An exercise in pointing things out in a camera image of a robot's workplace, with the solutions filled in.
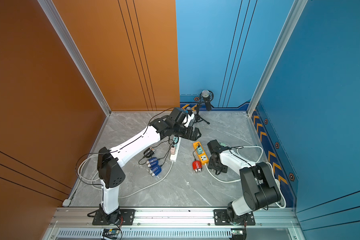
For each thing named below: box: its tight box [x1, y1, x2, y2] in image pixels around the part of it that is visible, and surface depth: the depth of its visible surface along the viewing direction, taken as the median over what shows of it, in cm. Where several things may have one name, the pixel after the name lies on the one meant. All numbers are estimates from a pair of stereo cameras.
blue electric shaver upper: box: [146, 157, 159, 168], surface depth 92 cm
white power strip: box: [170, 137, 182, 163], surface depth 94 cm
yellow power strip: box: [193, 141, 209, 165], surface depth 93 cm
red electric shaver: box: [192, 160, 203, 173], surface depth 90 cm
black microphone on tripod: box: [193, 89, 214, 126], surface depth 101 cm
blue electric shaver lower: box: [149, 164, 162, 177], surface depth 88 cm
